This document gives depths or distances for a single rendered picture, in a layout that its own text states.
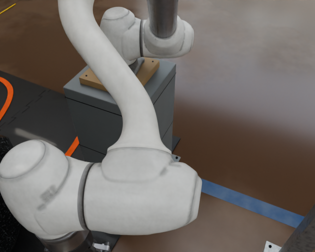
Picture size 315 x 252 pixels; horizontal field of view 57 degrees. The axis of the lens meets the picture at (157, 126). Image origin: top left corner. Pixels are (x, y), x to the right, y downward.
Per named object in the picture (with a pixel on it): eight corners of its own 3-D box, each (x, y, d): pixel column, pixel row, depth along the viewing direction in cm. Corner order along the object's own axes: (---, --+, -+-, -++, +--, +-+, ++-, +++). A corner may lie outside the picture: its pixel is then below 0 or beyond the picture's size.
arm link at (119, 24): (105, 47, 138) (98, 1, 122) (143, 48, 137) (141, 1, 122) (99, 67, 127) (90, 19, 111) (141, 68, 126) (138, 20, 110)
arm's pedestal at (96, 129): (118, 135, 219) (105, 38, 162) (180, 157, 205) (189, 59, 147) (79, 187, 188) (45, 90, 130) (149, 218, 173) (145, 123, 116)
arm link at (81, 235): (42, 191, 54) (53, 208, 58) (21, 239, 47) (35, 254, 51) (90, 193, 53) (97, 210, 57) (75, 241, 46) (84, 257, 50)
